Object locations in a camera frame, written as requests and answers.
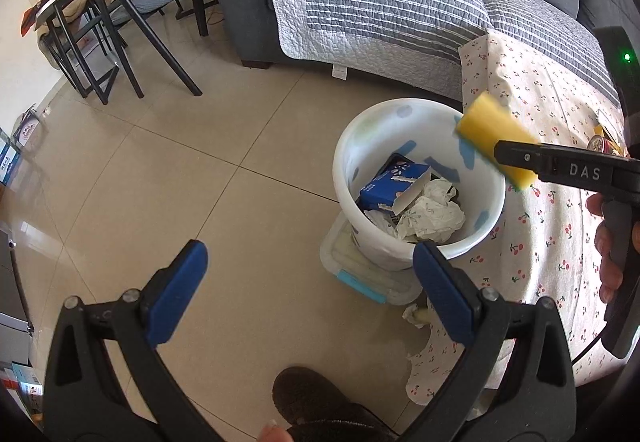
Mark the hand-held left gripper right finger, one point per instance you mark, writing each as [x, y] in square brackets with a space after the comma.
[445, 292]

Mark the blue white cardboard box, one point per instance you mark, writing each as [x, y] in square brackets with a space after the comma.
[377, 187]

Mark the white plastic bucket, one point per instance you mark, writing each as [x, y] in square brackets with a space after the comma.
[370, 131]

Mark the person's left hand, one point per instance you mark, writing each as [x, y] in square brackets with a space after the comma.
[275, 434]

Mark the clear storage box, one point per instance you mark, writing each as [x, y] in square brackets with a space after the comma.
[360, 267]

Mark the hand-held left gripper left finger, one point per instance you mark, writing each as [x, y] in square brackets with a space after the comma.
[175, 292]

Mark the red drink can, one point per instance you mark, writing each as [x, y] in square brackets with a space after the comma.
[602, 145]

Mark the cherry print tablecloth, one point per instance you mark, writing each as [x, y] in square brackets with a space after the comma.
[540, 86]

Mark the brown slipper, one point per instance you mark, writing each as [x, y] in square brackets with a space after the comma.
[310, 392]

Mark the light blue box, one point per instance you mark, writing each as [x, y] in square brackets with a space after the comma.
[27, 387]

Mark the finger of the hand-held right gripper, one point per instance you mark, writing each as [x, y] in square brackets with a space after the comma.
[540, 161]

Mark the person's right hand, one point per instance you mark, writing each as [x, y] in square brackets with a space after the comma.
[605, 247]

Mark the yellow packet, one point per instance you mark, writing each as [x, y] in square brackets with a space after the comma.
[607, 124]

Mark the yellow sponge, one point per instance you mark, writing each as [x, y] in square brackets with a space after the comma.
[482, 121]

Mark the grey sofa with quilt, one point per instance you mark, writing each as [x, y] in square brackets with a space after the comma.
[375, 6]

